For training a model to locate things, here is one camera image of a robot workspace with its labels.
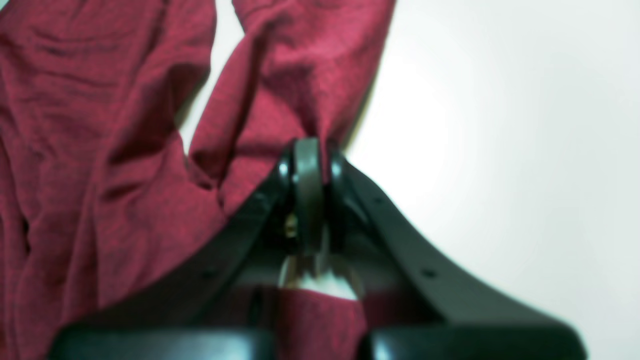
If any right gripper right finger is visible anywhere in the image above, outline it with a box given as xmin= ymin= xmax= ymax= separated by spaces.
xmin=327 ymin=145 xmax=587 ymax=360

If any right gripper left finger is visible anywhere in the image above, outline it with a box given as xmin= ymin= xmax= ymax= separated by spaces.
xmin=47 ymin=137 xmax=323 ymax=360

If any dark red t-shirt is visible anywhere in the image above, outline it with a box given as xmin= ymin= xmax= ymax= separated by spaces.
xmin=1 ymin=0 xmax=396 ymax=360

